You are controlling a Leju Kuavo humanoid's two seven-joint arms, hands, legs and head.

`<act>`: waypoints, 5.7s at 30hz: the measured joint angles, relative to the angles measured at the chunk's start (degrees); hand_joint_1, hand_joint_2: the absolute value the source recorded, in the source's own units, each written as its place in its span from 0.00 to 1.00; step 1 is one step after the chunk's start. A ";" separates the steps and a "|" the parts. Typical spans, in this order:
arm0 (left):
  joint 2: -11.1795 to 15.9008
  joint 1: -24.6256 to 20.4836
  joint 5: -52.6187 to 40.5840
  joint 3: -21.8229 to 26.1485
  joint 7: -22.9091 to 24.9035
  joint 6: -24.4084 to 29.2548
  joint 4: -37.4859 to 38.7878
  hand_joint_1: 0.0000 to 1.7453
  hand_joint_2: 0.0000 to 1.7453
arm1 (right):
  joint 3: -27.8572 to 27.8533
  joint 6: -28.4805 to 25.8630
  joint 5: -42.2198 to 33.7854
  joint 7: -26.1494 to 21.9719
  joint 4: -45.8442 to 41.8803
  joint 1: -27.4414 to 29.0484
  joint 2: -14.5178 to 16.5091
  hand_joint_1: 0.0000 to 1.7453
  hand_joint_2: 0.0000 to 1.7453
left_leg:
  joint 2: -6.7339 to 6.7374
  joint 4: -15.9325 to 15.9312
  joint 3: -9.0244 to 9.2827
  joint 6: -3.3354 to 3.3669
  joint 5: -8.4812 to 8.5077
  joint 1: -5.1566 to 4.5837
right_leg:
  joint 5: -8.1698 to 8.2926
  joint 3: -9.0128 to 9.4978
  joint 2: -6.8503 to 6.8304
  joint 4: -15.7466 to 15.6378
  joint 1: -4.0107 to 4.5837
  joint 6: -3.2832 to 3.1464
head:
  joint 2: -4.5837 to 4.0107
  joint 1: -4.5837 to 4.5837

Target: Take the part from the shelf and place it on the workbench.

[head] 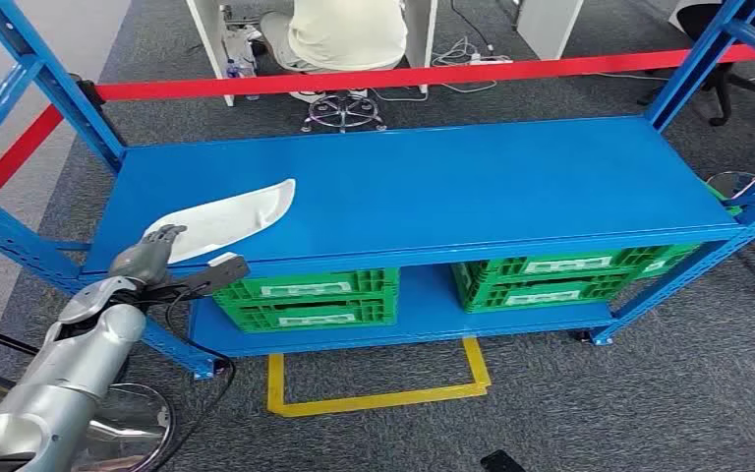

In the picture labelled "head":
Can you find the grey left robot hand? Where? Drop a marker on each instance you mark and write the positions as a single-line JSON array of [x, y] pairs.
[[146, 257]]

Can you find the white curved plastic part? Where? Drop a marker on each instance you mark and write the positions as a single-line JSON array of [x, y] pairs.
[[234, 218]]

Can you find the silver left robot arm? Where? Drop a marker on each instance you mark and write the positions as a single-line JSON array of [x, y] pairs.
[[71, 384]]

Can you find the blue metal shelf rack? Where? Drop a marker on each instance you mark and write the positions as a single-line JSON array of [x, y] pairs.
[[416, 182]]

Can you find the red barrier belt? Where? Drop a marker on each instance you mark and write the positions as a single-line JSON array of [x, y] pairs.
[[19, 153], [416, 77]]

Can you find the clear water bottle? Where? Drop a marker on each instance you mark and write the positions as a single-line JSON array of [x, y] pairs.
[[231, 68], [251, 81]]

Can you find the white desk panel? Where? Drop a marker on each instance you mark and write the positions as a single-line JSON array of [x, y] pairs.
[[547, 26], [211, 39], [422, 32]]

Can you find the green plastic crate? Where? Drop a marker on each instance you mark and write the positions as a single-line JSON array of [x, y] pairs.
[[501, 267], [377, 283], [377, 316], [482, 298]]

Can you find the round stool chrome base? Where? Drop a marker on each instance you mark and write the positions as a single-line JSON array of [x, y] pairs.
[[345, 111]]

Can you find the person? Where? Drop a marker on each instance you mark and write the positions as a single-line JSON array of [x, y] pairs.
[[345, 32]]

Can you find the white power strip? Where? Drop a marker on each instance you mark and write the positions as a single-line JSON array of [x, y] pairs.
[[491, 60]]

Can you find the black robot foot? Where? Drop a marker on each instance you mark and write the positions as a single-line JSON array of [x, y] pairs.
[[501, 462]]

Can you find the black office chair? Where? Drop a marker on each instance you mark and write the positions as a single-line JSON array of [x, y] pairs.
[[721, 91]]

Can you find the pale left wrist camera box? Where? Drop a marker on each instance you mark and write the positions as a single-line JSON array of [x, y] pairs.
[[221, 273]]

